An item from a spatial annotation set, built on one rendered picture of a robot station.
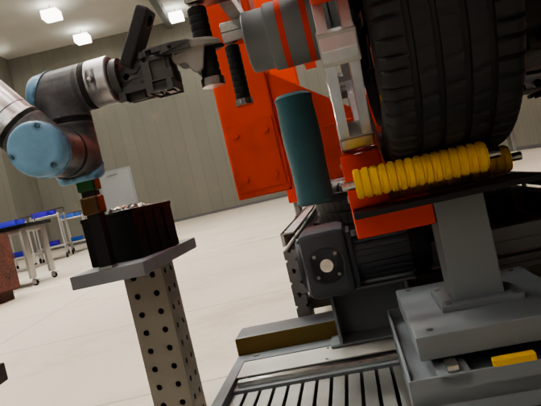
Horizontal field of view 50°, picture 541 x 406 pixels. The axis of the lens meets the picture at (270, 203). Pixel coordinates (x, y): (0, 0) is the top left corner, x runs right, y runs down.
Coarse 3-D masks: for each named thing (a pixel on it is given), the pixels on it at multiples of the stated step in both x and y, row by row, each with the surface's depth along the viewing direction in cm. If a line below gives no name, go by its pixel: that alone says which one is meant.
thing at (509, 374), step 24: (408, 336) 130; (408, 360) 115; (432, 360) 106; (456, 360) 103; (480, 360) 106; (504, 360) 96; (528, 360) 96; (408, 384) 98; (432, 384) 98; (456, 384) 97; (480, 384) 97; (504, 384) 96; (528, 384) 96
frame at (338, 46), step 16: (336, 0) 95; (320, 16) 94; (320, 32) 94; (336, 32) 94; (352, 32) 94; (320, 48) 95; (336, 48) 94; (352, 48) 94; (336, 64) 96; (352, 64) 97; (336, 80) 99; (352, 80) 101; (336, 96) 101; (352, 96) 139; (336, 112) 104; (352, 112) 138; (368, 112) 104; (352, 128) 109; (368, 128) 107; (352, 144) 110; (368, 144) 110
